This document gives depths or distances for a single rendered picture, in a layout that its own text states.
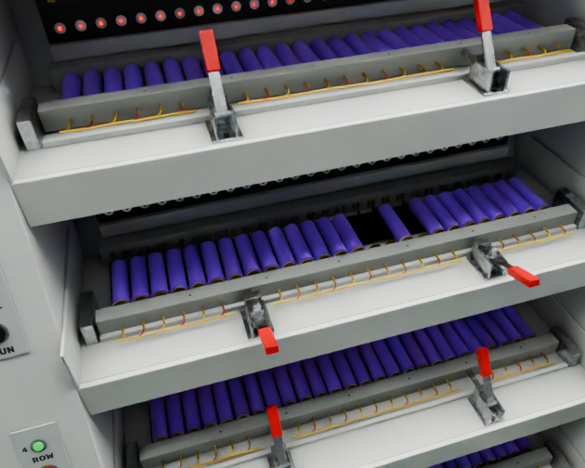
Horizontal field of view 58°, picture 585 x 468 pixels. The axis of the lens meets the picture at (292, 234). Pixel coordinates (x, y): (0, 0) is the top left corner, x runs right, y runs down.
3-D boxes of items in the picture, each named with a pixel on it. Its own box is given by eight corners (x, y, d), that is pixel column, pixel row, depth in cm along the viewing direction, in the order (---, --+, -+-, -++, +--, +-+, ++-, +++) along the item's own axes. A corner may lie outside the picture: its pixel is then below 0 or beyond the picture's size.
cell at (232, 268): (233, 247, 64) (244, 284, 59) (218, 250, 63) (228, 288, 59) (231, 236, 63) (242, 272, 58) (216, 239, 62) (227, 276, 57)
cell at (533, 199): (516, 187, 71) (548, 214, 66) (505, 188, 71) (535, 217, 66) (520, 175, 70) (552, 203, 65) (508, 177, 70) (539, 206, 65)
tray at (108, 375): (608, 279, 64) (638, 218, 58) (90, 416, 52) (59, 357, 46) (511, 188, 79) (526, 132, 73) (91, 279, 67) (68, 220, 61)
